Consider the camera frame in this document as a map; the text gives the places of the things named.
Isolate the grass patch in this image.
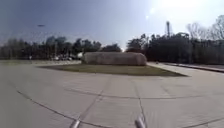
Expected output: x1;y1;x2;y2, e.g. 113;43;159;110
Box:
39;63;188;78

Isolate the grey concrete slab plaza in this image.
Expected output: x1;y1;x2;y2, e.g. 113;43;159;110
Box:
0;60;224;128

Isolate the large pale boulder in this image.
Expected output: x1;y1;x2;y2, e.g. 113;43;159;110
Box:
81;51;148;67

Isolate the low kerb strip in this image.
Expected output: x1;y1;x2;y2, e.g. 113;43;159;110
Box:
163;62;224;74

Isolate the robot's own part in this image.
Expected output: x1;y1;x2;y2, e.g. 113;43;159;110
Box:
134;116;147;128
69;119;81;128

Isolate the tall lattice tower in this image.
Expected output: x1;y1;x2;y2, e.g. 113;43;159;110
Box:
165;20;172;38

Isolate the row of trees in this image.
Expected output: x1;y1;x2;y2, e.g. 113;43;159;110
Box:
0;14;224;66

